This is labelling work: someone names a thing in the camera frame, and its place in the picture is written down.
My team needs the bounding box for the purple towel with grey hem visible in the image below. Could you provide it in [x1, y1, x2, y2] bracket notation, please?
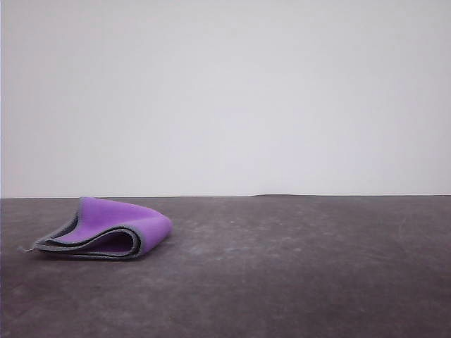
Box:
[18, 196, 174, 263]

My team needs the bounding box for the grey table cloth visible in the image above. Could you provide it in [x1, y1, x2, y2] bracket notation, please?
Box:
[0, 194, 451, 338]

